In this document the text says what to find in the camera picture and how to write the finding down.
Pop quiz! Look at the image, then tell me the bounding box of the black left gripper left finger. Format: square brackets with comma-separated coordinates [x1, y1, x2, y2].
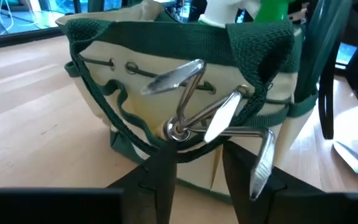
[107, 141, 178, 224]

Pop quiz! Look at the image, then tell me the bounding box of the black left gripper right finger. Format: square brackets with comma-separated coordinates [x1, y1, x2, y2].
[222, 141, 287, 224]

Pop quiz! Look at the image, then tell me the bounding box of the wooden-handled steel hand rake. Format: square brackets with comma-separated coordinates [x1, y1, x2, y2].
[140, 58, 276, 202]

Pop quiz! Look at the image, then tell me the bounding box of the cream green canvas garden bag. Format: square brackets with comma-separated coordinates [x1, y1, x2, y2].
[56, 0, 319, 203]

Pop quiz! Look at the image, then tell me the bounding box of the green white spray bottle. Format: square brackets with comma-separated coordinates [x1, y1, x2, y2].
[197, 0, 295, 29]

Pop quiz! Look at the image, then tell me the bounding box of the wide steel hand trowel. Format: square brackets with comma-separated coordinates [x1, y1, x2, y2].
[333, 141, 358, 187]

